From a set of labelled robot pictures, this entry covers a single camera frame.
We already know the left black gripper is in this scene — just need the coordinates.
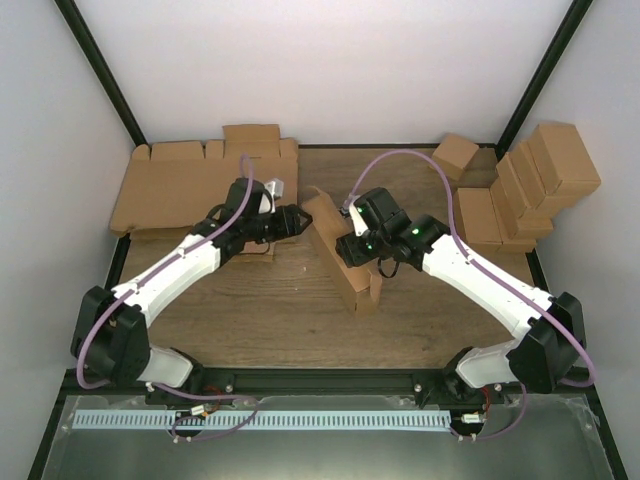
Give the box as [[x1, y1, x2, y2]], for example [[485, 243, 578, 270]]
[[244, 205, 313, 244]]

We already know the small folded cardboard box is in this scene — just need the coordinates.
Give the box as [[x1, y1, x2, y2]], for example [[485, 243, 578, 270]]
[[432, 133, 479, 181]]

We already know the black frame post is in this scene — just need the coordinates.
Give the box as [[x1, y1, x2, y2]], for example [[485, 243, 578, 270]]
[[495, 0, 593, 158], [54, 0, 147, 146]]

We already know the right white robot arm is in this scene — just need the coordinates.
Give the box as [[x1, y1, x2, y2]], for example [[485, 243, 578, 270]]
[[336, 187, 585, 403]]

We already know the row of folded boxes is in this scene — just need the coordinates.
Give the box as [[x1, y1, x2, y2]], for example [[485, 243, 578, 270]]
[[489, 153, 553, 253]]

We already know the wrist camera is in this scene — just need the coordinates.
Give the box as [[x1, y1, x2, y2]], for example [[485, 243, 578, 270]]
[[258, 178, 284, 214], [343, 199, 369, 237]]

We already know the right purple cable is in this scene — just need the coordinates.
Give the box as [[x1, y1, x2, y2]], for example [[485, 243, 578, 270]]
[[347, 148, 599, 444]]

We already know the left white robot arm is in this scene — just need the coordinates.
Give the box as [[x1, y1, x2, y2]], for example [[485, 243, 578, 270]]
[[71, 178, 312, 404]]

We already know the large folded cardboard box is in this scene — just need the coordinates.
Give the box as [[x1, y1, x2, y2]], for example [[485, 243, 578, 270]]
[[527, 122, 601, 215]]

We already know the left black frame post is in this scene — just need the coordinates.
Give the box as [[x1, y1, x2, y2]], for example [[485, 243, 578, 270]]
[[54, 0, 147, 146]]

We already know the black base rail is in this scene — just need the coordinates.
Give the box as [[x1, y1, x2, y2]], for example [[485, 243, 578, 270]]
[[64, 367, 591, 406]]

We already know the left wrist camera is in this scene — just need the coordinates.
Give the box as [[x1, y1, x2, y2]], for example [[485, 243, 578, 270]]
[[258, 178, 284, 214]]

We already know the light blue slotted cable duct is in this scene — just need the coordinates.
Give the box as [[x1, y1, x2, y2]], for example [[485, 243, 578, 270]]
[[72, 410, 451, 432]]

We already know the stack of flat cardboard blanks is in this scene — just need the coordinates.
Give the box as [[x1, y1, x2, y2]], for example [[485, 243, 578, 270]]
[[109, 124, 299, 240]]

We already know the right black frame post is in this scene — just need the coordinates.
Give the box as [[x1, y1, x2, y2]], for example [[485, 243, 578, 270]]
[[495, 0, 593, 158]]

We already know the folded box on table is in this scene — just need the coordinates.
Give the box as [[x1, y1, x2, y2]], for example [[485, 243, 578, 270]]
[[454, 188, 502, 255]]

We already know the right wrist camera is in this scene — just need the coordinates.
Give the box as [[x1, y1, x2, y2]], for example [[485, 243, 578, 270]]
[[343, 199, 369, 237]]

